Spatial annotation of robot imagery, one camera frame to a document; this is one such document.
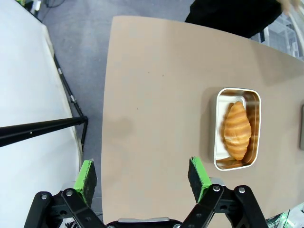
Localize white panel board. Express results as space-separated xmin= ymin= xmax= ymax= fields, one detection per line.
xmin=0 ymin=0 xmax=82 ymax=228

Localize person's right hand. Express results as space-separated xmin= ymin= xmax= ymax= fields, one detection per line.
xmin=281 ymin=0 xmax=302 ymax=16

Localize golden croissant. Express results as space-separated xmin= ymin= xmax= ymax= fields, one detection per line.
xmin=223 ymin=101 xmax=252 ymax=161

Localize black tripod stand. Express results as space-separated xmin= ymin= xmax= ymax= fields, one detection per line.
xmin=0 ymin=54 xmax=89 ymax=152

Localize person in black T-shirt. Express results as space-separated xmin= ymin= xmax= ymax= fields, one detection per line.
xmin=184 ymin=0 xmax=284 ymax=39

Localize rectangular stainless steel container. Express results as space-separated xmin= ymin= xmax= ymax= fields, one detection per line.
xmin=213 ymin=87 xmax=262 ymax=171
xmin=299 ymin=104 xmax=304 ymax=151

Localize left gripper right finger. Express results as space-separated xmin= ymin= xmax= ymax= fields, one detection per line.
xmin=180 ymin=156 xmax=269 ymax=228

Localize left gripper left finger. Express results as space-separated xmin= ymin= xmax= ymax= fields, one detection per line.
xmin=23 ymin=159 xmax=105 ymax=228

